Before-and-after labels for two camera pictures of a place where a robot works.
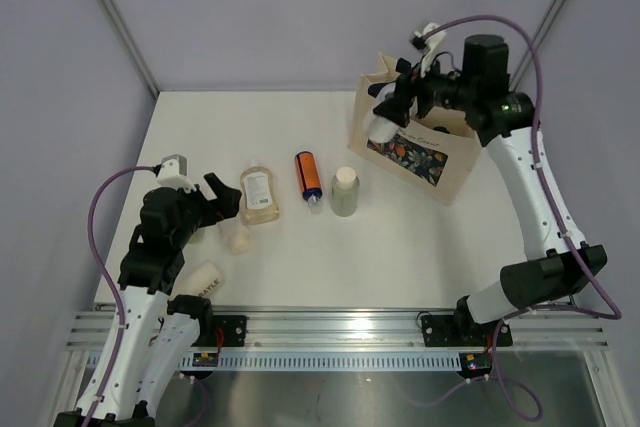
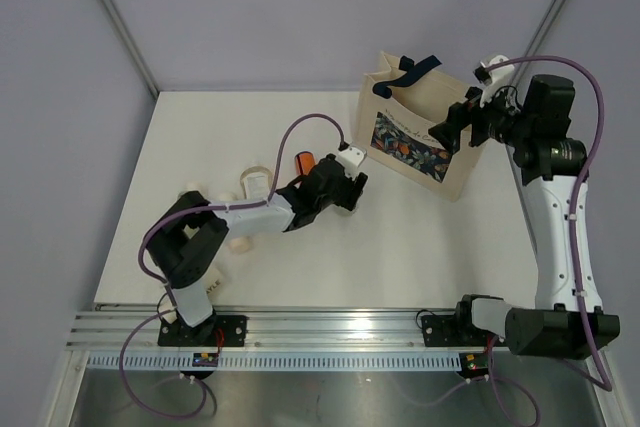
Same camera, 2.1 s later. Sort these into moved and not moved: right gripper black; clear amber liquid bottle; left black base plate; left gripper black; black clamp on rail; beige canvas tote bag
Moved: left gripper black; right gripper black
Not moved: left black base plate; clear amber liquid bottle; beige canvas tote bag; black clamp on rail
